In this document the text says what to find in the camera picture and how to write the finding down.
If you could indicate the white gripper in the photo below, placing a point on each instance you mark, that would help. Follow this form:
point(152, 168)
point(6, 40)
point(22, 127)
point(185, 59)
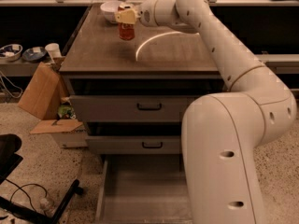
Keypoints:
point(145, 15)

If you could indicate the red coke can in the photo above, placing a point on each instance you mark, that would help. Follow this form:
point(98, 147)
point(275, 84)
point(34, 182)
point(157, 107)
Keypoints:
point(126, 31)

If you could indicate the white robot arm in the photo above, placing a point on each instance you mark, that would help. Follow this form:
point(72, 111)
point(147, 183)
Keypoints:
point(220, 131)

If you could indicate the grey drawer cabinet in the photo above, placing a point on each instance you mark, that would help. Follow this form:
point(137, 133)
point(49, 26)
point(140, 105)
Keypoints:
point(157, 62)

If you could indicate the grey top drawer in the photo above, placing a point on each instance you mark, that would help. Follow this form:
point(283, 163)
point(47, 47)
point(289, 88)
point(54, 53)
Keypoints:
point(120, 108)

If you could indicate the grey drawer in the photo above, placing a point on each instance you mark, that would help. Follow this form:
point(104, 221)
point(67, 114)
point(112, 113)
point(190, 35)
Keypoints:
point(120, 108)
point(134, 144)
point(143, 189)

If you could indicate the grey middle drawer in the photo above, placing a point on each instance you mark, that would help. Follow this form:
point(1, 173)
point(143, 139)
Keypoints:
point(134, 144)

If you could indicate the grey bottom drawer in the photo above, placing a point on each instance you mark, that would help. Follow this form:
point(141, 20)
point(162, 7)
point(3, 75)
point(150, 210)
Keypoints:
point(143, 189)

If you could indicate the white ceramic bowl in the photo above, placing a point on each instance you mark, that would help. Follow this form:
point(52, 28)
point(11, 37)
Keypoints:
point(109, 9)

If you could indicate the white paper cup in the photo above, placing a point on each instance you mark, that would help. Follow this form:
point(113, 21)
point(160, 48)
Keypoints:
point(53, 50)

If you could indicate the blue patterned bowl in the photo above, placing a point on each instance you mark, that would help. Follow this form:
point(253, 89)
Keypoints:
point(35, 54)

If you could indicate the open cardboard box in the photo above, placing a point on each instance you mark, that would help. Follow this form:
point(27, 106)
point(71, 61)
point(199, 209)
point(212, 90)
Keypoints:
point(42, 99)

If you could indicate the green snack bag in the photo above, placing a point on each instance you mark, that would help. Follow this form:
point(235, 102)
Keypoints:
point(66, 112)

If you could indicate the patterned bowl far left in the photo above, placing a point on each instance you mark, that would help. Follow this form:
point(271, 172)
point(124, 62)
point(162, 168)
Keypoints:
point(11, 52)

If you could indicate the black office chair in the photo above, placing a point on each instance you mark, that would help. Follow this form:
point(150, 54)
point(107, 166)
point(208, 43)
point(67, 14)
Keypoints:
point(20, 203)

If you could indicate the clear plastic bottle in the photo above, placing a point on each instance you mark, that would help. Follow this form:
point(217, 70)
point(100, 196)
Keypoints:
point(47, 206)

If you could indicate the grey wall shelf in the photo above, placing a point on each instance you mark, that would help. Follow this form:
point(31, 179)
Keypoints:
point(21, 68)

